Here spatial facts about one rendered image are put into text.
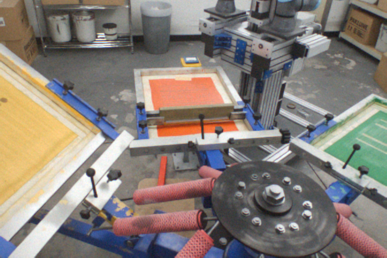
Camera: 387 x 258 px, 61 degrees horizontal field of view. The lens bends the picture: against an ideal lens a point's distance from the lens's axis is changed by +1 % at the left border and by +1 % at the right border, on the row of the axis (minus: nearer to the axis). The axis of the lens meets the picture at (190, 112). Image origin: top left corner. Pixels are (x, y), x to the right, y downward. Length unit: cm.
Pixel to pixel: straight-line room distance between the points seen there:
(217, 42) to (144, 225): 172
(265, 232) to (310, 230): 10
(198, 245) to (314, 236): 26
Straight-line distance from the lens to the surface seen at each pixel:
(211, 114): 166
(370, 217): 289
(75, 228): 129
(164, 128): 164
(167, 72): 214
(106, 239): 124
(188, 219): 87
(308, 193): 90
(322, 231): 83
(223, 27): 247
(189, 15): 533
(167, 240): 110
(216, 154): 137
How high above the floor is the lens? 191
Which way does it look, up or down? 33 degrees down
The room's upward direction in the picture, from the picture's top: 3 degrees clockwise
